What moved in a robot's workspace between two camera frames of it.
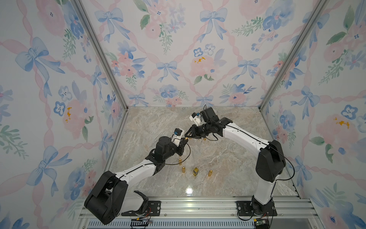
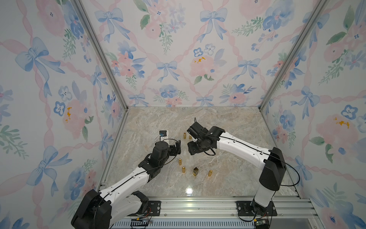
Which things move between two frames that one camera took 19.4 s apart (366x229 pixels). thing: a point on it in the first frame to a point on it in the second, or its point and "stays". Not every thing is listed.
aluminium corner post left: x=101 y=52 stays
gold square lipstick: x=195 y=171 stays
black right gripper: x=194 y=130 to x=191 y=149
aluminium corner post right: x=317 y=12 stays
